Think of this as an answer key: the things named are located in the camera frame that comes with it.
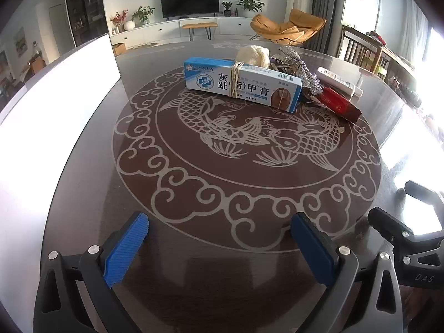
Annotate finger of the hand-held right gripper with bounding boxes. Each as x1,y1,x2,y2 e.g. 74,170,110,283
368,207,422,247
404,180,444,212

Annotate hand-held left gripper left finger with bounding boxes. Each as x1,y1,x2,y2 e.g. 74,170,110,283
33,211,150,333

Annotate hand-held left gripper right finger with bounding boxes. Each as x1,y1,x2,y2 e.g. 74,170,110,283
291,211,405,333

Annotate blue white medicine box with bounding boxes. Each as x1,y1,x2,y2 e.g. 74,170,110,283
183,58,303,113

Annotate dark patterned wooden desktop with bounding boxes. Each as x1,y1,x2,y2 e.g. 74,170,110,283
38,38,444,333

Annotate red packet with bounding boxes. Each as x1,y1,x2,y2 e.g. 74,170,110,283
317,87,362,123

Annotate cluttered wooden sideboard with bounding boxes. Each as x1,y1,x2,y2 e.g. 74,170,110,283
368,31,444,112

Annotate white lotion bottle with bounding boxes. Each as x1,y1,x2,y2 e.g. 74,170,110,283
316,67,363,99

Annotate dark wooden chair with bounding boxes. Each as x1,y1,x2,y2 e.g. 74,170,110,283
338,25,382,73

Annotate silver rhinestone bow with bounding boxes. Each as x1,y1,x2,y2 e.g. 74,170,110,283
277,46,325,94

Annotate brown hair claw clip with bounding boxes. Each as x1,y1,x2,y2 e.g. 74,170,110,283
271,55,295,75

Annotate beige elastic band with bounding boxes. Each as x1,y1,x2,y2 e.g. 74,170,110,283
227,60,245,98

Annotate cream knitted cloth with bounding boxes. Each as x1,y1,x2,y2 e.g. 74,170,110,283
236,45,271,70

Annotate grey curtain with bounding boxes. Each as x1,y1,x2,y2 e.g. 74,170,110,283
309,0,347,54

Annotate orange lounge chair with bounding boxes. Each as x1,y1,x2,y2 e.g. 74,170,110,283
250,8,327,45

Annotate white television cabinet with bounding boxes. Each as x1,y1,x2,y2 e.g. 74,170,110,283
111,16,264,47

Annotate red flower arrangement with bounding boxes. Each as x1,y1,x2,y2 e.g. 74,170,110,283
110,10,128,34

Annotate bushy green potted plant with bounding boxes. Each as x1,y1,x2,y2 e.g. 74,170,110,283
131,6,155,26

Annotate wooden bench hairpin legs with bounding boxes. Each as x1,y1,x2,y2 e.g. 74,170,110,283
182,22,218,40

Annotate dark display cabinet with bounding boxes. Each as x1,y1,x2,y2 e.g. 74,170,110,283
64,0,108,47

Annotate large leafy potted plant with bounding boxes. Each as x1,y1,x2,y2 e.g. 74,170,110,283
236,0,266,17

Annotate black television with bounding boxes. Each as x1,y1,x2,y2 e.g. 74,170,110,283
160,0,220,19

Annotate framed wall picture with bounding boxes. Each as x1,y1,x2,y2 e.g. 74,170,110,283
14,27,27,54

